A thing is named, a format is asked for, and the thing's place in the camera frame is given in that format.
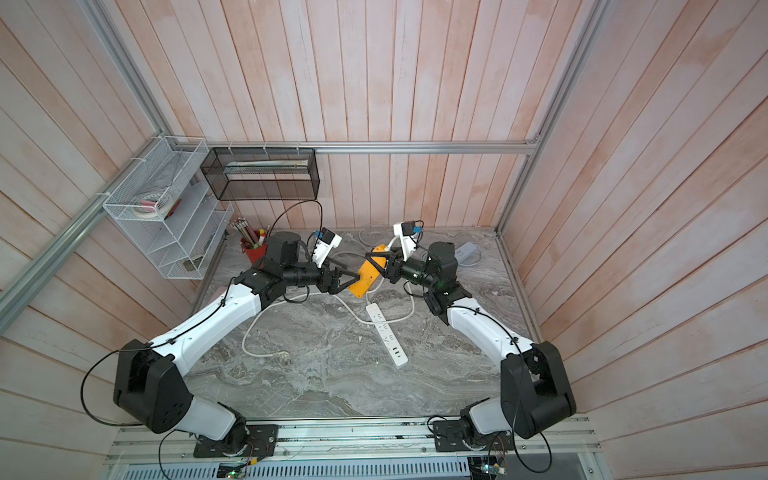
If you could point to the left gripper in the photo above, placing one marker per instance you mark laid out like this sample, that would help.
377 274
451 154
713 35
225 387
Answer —
333 285

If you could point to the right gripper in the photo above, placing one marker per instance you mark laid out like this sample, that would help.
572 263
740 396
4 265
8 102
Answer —
397 266

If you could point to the yellow power strip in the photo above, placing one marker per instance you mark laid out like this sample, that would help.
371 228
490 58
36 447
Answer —
368 275

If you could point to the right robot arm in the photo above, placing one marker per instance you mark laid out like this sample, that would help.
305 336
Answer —
535 392

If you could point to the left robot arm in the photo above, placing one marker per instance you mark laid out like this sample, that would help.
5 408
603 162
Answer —
150 383

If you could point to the grey power strip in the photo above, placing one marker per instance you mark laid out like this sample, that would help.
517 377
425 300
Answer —
468 254

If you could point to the white power strip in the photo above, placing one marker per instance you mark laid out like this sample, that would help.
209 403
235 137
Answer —
387 335

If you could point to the red metal pencil cup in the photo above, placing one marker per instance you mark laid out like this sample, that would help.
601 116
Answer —
254 252

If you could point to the pencils and pens bundle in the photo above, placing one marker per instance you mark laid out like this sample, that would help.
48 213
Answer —
250 236

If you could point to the tape roll on shelf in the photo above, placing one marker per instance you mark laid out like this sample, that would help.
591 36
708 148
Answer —
152 205

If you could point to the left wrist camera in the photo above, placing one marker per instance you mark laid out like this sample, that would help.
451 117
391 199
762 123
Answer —
326 241

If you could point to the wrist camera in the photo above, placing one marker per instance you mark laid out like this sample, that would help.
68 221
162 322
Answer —
326 241
409 234

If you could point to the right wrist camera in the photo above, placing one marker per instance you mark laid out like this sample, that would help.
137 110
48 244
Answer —
409 234

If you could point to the black mesh wall basket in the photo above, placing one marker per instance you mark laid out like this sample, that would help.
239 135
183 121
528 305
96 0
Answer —
262 173

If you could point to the white wire mesh shelf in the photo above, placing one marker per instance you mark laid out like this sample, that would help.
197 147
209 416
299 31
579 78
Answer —
181 245

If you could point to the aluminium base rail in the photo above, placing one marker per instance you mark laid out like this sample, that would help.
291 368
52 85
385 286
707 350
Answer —
377 448

